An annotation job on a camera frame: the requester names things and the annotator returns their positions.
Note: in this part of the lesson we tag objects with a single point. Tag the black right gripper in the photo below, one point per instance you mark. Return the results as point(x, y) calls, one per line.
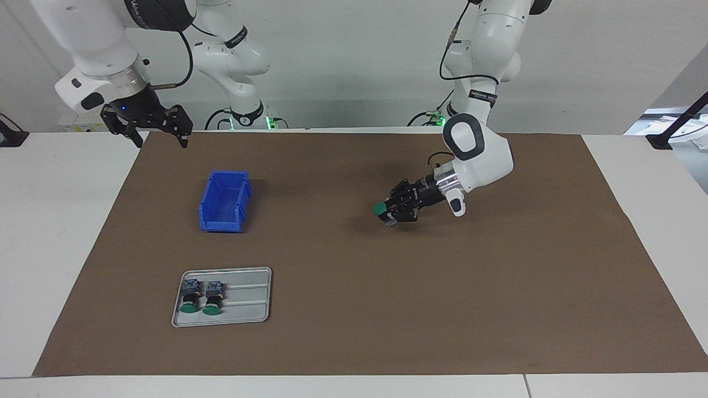
point(141, 106)

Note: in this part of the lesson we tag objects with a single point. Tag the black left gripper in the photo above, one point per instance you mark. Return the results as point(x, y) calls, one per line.
point(420, 193)

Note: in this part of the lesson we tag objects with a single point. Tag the green push button switch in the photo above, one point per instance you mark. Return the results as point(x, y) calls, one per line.
point(213, 298)
point(379, 208)
point(191, 296)

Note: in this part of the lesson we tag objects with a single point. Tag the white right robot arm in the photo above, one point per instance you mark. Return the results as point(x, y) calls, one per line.
point(99, 33)

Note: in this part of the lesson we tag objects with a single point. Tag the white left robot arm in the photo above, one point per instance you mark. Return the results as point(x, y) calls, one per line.
point(487, 50)

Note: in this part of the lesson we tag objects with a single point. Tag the white background box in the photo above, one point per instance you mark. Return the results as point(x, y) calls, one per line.
point(77, 127)

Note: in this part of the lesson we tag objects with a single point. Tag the brown table mat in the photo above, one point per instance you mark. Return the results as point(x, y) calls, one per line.
point(387, 304)

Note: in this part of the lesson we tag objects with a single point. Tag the blue plastic bin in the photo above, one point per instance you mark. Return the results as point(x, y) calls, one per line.
point(224, 202)

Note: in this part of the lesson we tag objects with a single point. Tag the black table clamp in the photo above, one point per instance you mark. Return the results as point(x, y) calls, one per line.
point(11, 137)

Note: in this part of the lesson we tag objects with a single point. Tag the grey metal tray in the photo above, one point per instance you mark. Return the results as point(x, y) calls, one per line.
point(249, 304)

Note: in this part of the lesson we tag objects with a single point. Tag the black angled stand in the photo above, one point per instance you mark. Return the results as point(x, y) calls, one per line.
point(661, 141)

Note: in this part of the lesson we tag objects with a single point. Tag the white crumpled sheet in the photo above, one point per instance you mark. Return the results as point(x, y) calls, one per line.
point(658, 124)

